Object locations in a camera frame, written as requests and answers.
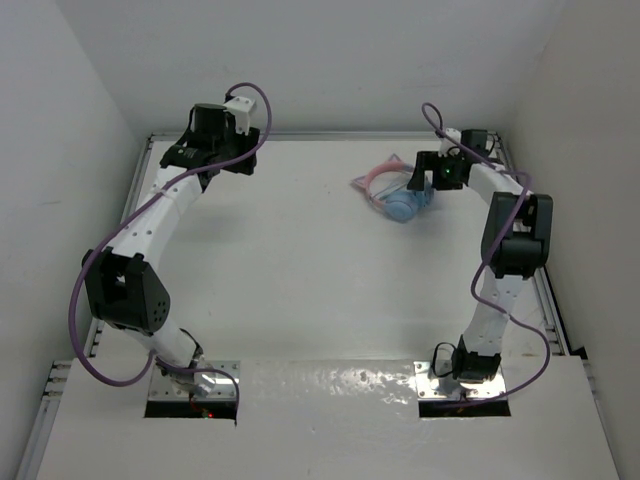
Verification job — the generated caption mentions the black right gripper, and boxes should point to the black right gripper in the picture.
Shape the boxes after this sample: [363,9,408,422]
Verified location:
[408,151,463,191]

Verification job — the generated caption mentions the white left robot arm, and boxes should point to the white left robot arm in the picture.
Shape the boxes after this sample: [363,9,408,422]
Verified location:
[85,96,260,368]

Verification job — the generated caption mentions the pink blue cat-ear headphones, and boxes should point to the pink blue cat-ear headphones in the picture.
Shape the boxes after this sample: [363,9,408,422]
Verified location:
[350,154,434,223]

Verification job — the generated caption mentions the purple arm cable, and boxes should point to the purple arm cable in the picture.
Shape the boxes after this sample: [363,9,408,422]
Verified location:
[67,82,274,414]
[421,102,553,401]

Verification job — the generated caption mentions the white front cover board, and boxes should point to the white front cover board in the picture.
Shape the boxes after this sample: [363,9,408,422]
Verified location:
[38,357,617,479]

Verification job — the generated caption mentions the metal base plate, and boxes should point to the metal base plate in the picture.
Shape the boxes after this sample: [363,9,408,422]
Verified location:
[148,359,241,402]
[413,360,507,402]

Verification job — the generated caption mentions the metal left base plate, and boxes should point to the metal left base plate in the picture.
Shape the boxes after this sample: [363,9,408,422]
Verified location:
[148,359,241,402]

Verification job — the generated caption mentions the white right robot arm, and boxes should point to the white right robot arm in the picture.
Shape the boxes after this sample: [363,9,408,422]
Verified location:
[408,129,553,383]

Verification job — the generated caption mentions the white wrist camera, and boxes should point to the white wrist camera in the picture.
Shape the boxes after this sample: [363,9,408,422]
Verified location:
[223,96,256,136]
[438,128,461,157]

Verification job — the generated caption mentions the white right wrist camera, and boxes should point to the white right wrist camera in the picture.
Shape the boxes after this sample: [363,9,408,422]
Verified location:
[438,128,461,157]

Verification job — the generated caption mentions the white aluminium table frame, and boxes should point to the white aluminium table frame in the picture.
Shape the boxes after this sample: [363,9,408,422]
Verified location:
[14,130,600,480]

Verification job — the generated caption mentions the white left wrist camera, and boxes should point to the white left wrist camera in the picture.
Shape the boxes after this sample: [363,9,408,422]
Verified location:
[223,96,256,136]

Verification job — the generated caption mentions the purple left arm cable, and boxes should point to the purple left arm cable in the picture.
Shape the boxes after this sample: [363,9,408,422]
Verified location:
[67,82,274,414]

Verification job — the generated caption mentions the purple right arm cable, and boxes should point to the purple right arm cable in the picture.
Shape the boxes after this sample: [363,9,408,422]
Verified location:
[421,102,553,401]

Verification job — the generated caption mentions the thin blue headphone cable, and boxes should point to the thin blue headphone cable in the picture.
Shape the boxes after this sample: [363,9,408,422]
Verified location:
[369,179,401,206]

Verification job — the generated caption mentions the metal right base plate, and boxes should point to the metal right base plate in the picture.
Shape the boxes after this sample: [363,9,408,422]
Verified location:
[413,360,507,402]

